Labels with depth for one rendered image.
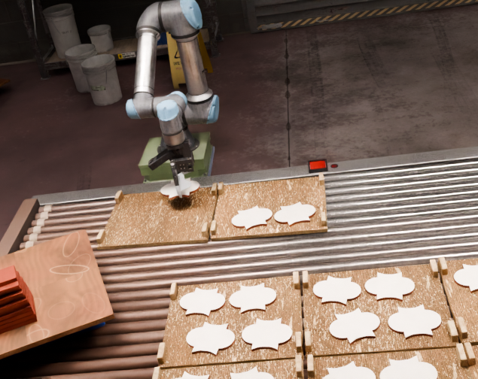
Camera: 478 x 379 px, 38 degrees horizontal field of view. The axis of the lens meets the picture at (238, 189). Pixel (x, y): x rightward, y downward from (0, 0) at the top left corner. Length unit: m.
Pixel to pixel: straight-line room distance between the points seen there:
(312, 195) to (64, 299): 0.98
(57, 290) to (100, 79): 4.00
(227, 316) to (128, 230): 0.65
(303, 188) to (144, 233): 0.62
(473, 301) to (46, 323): 1.23
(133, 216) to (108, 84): 3.52
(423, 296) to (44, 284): 1.16
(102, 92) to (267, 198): 3.69
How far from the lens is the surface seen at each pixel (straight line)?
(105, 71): 6.03
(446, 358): 1.92
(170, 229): 2.52
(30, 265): 2.38
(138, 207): 2.70
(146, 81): 2.61
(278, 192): 2.61
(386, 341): 1.96
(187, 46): 2.76
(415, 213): 2.47
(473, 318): 2.04
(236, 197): 2.62
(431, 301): 2.08
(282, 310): 2.08
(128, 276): 2.38
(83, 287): 2.19
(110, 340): 2.16
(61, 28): 7.03
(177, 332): 2.09
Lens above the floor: 2.32
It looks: 31 degrees down
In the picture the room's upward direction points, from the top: 10 degrees counter-clockwise
